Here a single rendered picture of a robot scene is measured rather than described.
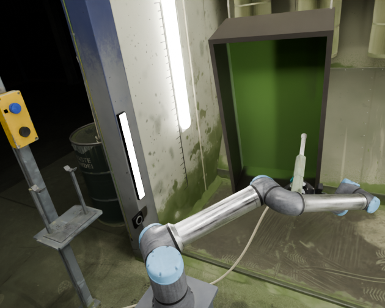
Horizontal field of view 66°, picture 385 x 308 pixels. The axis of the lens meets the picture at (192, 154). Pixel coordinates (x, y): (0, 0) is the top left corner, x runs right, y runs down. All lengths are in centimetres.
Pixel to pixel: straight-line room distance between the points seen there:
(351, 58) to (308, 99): 114
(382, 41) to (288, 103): 94
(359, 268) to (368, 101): 146
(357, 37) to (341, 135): 86
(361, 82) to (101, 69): 230
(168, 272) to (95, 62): 119
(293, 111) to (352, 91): 107
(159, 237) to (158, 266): 18
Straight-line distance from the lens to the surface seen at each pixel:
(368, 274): 248
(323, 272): 241
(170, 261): 128
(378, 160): 305
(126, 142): 192
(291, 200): 145
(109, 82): 182
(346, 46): 317
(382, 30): 277
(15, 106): 163
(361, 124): 308
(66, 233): 180
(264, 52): 201
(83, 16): 180
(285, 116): 220
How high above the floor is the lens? 183
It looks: 27 degrees down
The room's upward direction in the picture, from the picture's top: 8 degrees counter-clockwise
